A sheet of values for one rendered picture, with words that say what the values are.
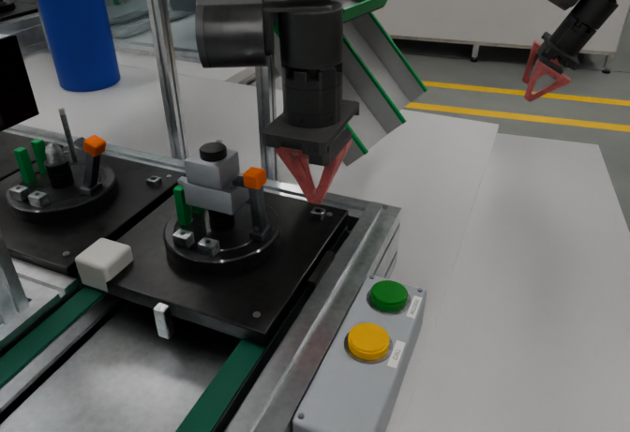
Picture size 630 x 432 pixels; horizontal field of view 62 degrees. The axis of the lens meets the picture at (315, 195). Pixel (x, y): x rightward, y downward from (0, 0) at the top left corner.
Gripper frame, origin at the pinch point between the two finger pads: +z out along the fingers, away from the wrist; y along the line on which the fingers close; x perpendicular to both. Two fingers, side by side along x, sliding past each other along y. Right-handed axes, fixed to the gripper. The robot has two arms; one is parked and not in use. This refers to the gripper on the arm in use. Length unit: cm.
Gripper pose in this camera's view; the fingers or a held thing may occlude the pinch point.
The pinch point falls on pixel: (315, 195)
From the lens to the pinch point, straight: 56.4
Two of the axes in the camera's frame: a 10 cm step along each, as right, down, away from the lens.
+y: -3.8, 4.9, -7.8
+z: 0.2, 8.5, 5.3
